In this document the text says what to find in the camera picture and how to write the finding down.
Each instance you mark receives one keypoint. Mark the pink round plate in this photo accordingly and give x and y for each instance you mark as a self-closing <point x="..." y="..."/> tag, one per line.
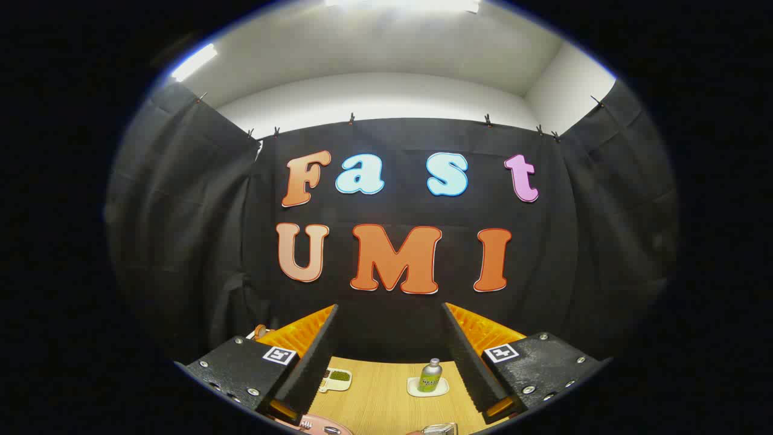
<point x="314" y="425"/>

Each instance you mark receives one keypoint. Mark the long ceiling light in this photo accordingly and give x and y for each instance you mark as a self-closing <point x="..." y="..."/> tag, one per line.
<point x="401" y="5"/>
<point x="193" y="61"/>

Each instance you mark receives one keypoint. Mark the white square coaster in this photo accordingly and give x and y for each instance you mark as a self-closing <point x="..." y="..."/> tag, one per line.
<point x="413" y="389"/>

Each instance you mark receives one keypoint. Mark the green soda bottle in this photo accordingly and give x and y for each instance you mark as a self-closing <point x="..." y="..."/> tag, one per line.
<point x="430" y="377"/>

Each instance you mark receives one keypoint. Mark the perforated metal basket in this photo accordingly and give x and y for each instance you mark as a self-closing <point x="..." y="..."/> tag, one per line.
<point x="439" y="429"/>

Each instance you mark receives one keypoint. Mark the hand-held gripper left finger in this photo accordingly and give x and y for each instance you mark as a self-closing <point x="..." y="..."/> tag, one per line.
<point x="314" y="362"/>

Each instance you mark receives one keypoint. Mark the row of black clips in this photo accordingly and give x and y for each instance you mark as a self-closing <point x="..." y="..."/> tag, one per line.
<point x="351" y="118"/>

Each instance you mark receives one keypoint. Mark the white divided snack dish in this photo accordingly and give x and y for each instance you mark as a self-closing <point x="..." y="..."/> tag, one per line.
<point x="336" y="379"/>

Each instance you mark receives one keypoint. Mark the brown toast slice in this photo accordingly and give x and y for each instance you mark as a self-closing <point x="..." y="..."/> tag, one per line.
<point x="260" y="330"/>

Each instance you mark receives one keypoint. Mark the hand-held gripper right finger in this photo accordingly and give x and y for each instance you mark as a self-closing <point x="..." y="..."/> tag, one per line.
<point x="468" y="362"/>

